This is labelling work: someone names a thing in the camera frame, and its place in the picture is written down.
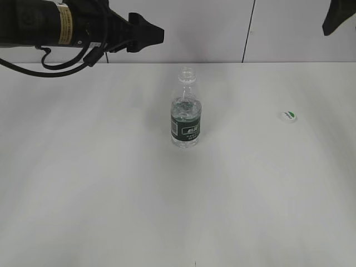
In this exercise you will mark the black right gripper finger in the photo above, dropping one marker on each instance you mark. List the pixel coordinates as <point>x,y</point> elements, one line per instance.
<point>339,11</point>

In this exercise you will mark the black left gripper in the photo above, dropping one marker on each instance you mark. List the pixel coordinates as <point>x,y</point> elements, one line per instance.
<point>92,20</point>

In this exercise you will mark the clear Cestbon water bottle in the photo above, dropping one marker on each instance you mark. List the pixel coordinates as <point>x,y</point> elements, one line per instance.
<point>186,110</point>

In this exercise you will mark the white green bottle cap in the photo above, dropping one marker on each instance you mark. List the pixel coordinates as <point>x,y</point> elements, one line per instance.
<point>287,117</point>

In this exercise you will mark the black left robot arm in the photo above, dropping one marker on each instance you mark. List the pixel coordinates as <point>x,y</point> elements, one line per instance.
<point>37,23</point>

